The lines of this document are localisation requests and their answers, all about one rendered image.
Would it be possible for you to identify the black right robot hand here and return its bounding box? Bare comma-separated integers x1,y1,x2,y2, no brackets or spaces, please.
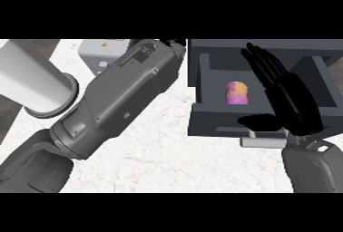
234,42,325,137

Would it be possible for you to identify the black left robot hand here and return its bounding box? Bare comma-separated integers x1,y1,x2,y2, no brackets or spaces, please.
158,38,187,48

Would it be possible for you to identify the pink and orange can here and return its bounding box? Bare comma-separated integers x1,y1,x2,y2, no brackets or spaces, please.
223,81,249,106

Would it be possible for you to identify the dark grey open drawer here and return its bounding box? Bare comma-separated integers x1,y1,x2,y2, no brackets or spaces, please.
186,39,343,139

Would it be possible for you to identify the dark grey drawer front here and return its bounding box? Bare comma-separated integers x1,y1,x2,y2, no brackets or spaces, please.
186,102,343,139

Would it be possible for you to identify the pale grey box appliance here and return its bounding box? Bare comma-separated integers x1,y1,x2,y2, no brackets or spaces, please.
76,39,131,77

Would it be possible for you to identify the white cylinder with grey rim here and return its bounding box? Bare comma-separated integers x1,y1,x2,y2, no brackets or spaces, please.
0,39,79,120

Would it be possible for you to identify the pale grey drawer handle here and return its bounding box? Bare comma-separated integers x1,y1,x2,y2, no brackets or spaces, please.
239,126,288,150

